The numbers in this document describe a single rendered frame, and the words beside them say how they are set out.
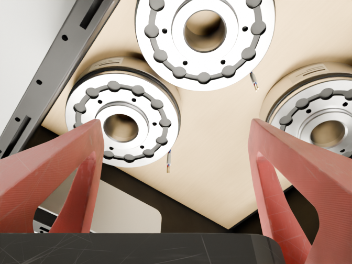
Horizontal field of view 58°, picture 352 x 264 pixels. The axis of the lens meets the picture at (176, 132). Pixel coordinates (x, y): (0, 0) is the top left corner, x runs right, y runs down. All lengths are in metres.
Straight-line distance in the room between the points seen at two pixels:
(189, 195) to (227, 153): 0.08
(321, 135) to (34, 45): 0.36
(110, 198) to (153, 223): 0.05
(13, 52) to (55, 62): 0.29
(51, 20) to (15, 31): 0.05
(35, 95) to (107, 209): 0.15
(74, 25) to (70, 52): 0.02
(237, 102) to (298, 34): 0.08
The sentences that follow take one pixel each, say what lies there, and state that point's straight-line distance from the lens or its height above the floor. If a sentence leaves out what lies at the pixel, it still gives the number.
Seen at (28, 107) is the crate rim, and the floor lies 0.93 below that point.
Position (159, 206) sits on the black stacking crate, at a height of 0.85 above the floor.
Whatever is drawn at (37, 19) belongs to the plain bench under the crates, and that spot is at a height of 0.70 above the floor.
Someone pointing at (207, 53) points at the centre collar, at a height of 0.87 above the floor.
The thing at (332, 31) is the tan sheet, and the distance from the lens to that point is 0.30.
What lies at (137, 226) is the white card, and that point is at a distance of 0.33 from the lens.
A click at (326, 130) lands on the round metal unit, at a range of 0.33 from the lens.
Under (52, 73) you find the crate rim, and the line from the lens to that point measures 0.19.
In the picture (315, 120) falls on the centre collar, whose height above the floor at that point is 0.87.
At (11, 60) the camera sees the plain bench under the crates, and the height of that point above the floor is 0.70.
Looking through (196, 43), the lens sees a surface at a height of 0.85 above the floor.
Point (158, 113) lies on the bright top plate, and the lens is 0.27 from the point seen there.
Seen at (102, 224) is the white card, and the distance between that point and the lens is 0.31.
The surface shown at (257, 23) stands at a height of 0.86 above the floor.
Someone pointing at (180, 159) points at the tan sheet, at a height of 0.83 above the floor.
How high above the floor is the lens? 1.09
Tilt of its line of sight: 54 degrees down
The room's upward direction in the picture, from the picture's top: 177 degrees counter-clockwise
